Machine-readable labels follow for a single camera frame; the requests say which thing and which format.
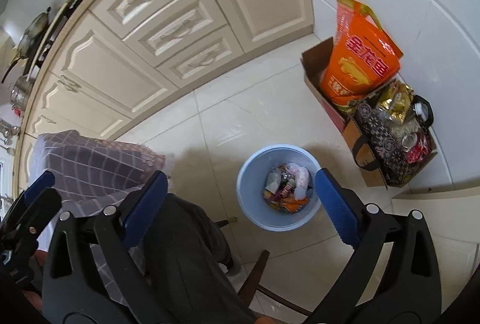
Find crushed orange soda can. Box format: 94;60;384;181
279;197;309;214

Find pink white plastic bag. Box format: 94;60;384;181
286;163;310;201

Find black foil wrapper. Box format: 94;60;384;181
264;167;293;195

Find light blue trash bin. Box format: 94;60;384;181
236;144;320;232

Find person left hand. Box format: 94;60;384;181
23;250;48;313

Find person right hand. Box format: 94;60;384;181
255;316;275;324

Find grey checkered tablecloth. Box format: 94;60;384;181
28;129;168;306

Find stainless steel stockpot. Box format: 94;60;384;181
10;75;35;111

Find person dark trouser leg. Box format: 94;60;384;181
142;194;256;323

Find black gas stove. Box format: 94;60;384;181
24;0;84;84

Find black patterned tote bag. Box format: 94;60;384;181
352;80;436;188

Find dark wooden chair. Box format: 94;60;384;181
214;216;313;321

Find cream lower cabinets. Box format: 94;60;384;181
12;0;313;192

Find orange rice bag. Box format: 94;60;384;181
319;0;403;114

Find brown cardboard box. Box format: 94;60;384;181
300;37;438;188

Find hanging utensil rail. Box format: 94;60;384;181
0;119;20;156

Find steel wok with handle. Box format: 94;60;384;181
1;7;51;84

